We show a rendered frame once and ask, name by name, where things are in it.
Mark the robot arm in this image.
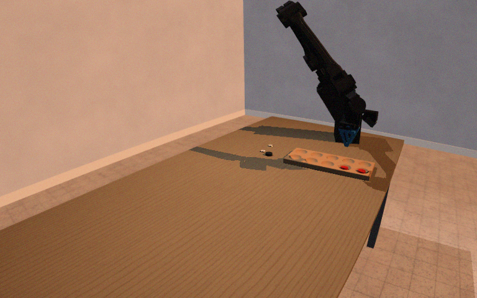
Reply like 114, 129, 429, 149
276, 1, 378, 127

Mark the orange tray with round pockets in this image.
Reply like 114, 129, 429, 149
283, 148, 375, 181

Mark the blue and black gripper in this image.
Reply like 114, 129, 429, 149
338, 107, 360, 147

